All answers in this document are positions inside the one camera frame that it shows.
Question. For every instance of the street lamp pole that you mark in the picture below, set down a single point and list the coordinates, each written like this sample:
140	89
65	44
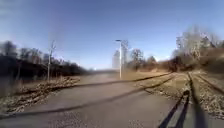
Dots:
120	63

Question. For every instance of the cluster of trees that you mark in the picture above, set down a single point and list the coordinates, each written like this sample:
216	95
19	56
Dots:
137	58

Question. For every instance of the dry grass strip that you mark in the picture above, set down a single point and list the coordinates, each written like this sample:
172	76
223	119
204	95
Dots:
140	75

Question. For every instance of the grey asphalt road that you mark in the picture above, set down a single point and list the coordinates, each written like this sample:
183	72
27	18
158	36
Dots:
110	106

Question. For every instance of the thin bare tree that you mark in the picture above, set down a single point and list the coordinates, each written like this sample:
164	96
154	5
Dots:
49	66

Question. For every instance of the group of bare trees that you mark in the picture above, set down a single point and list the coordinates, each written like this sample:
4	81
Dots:
191	46

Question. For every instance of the row of dark trees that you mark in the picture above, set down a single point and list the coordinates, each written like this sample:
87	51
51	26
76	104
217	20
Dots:
30	68

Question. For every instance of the pale dry grass verge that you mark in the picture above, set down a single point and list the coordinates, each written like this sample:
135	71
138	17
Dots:
10	86

